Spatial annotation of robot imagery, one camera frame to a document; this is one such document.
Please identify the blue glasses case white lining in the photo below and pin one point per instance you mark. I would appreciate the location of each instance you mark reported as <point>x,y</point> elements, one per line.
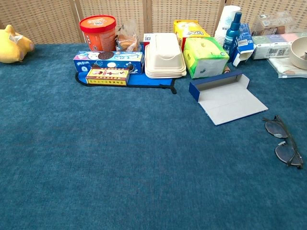
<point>227,103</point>

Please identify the thin wire eyeglasses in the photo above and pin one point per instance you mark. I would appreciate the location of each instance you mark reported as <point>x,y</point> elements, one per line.
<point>275,129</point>

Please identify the blue flat tray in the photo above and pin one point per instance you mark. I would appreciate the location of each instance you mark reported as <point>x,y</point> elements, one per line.
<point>144,81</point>

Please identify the blue carpet table cover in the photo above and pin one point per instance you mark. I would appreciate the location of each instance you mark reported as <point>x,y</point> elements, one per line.
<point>120,155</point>

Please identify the small yellow red box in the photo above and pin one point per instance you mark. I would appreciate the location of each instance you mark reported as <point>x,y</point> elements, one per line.
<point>108,76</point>

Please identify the beige lidded lunch box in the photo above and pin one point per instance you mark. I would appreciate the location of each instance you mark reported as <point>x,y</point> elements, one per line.
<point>163,55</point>

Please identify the blue cookie box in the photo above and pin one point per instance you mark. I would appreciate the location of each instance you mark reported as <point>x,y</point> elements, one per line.
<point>115,58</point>

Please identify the small white red box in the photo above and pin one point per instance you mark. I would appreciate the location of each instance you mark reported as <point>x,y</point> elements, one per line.
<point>147,38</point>

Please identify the green tissue pack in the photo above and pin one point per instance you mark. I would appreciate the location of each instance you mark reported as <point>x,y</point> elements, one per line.
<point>201,52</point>

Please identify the clear bag of pastries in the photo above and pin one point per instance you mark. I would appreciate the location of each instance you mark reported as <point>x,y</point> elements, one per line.
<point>127,40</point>

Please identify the yellow tea box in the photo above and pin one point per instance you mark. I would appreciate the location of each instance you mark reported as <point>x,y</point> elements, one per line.
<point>187,30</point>

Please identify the red snack tub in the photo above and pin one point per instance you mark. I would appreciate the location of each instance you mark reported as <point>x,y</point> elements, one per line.
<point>98,33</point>

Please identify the blue spray bottle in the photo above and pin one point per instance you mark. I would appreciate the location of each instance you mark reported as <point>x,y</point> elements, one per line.
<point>231,36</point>

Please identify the blue white open carton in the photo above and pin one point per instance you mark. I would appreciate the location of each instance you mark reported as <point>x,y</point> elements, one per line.
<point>244,40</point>

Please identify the white bottle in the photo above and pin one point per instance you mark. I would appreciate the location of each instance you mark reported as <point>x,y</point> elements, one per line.
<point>225,21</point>

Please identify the row of small boxes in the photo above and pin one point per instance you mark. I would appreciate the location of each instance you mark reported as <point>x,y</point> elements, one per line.
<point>268,45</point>

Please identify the clear zip bag white cloth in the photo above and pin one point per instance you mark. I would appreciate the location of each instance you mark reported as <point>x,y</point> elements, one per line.
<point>283,69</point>

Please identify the woven wicker folding screen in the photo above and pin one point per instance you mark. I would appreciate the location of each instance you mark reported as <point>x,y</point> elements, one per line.
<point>48,19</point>

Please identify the clear bag brown snacks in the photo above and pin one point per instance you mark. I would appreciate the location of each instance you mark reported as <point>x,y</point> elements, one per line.
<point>268,28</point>

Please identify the beige bowl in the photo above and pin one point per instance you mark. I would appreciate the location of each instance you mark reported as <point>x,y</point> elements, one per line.
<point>297,55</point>

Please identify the yellow plush toy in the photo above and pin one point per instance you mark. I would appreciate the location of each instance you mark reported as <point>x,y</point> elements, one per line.
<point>9,48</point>

